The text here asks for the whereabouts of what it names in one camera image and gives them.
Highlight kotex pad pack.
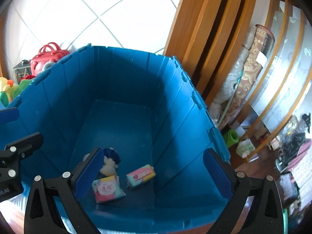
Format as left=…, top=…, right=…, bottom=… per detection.
left=91, top=175, right=126, bottom=204

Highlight cream bear plush blue dress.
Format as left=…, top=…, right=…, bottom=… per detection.
left=82, top=147, right=122, bottom=177

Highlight pastel pad pack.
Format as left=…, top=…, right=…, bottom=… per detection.
left=126, top=164, right=156, bottom=189

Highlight green yellow plush dinosaur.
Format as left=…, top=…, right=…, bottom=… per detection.
left=1, top=75, right=35, bottom=108

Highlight green yoga mat roll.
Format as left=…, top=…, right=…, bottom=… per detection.
left=223, top=129, right=239, bottom=148

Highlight black gift box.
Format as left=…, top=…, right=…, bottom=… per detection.
left=13, top=60, right=32, bottom=84

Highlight grey elephant plush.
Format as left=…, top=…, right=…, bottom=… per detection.
left=41, top=61, right=56, bottom=72

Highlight red toy suitcase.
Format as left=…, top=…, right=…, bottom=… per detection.
left=30, top=42, right=69, bottom=76

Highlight blue plastic storage crate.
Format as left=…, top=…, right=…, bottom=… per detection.
left=1, top=45, right=230, bottom=233

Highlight rolled patterned carpet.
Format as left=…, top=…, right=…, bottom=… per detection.
left=208, top=24, right=275, bottom=130

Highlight wooden door frame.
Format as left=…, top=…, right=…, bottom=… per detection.
left=164, top=0, right=256, bottom=105

